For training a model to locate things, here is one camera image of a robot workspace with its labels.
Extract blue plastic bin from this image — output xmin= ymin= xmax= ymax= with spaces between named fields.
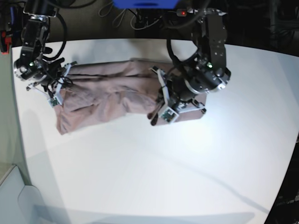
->
xmin=113 ymin=0 xmax=178 ymax=9

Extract black power strip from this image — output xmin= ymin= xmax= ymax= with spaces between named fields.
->
xmin=176 ymin=8 xmax=194 ymax=17

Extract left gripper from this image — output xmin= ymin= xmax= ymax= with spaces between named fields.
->
xmin=148 ymin=66 xmax=206 ymax=126

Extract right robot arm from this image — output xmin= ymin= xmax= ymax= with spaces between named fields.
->
xmin=14 ymin=0 xmax=76 ymax=105

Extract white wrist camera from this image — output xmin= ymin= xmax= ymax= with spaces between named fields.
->
xmin=159 ymin=106 xmax=179 ymax=124
xmin=47 ymin=97 xmax=61 ymax=108

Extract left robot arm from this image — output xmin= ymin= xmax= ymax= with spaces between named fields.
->
xmin=148 ymin=8 xmax=231 ymax=126

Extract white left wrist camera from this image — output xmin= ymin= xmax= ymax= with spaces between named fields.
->
xmin=159 ymin=106 xmax=179 ymax=124

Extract mauve t-shirt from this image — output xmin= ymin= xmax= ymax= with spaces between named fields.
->
xmin=55 ymin=58 xmax=207 ymax=136

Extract grey chair seat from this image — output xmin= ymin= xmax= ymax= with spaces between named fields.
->
xmin=0 ymin=164 xmax=71 ymax=224

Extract red black clamp tool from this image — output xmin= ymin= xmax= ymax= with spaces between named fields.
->
xmin=0 ymin=30 xmax=12 ymax=54

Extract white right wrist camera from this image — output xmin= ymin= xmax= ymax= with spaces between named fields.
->
xmin=47 ymin=97 xmax=61 ymax=108

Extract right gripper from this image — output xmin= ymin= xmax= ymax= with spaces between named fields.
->
xmin=26 ymin=60 xmax=77 ymax=100

